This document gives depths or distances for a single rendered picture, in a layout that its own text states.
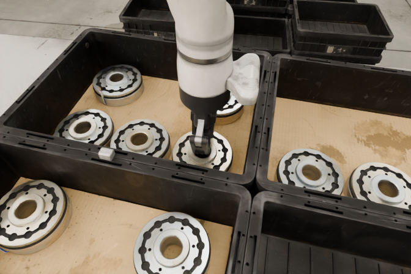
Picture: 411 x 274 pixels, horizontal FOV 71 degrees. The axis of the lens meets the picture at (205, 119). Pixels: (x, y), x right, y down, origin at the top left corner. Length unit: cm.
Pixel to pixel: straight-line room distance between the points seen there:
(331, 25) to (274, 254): 136
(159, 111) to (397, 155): 45
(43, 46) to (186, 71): 83
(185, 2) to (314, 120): 40
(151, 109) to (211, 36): 31
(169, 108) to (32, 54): 63
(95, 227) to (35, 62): 70
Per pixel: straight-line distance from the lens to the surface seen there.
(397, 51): 262
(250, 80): 38
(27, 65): 107
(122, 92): 61
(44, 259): 50
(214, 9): 30
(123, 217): 48
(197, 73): 36
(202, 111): 40
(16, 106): 55
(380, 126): 66
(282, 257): 46
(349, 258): 49
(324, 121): 62
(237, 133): 56
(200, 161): 47
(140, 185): 42
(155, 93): 64
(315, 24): 164
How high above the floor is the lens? 126
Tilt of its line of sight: 48 degrees down
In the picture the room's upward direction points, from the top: straight up
